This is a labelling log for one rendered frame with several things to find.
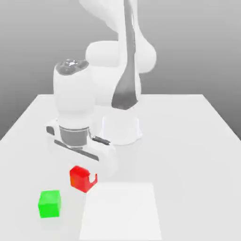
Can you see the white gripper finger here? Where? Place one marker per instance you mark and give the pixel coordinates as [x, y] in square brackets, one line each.
[92, 178]

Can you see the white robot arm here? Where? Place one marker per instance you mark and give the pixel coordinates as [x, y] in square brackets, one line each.
[73, 94]

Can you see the small green cube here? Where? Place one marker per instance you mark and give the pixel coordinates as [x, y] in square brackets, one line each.
[49, 204]

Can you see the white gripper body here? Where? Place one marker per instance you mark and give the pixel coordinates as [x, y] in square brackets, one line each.
[105, 158]

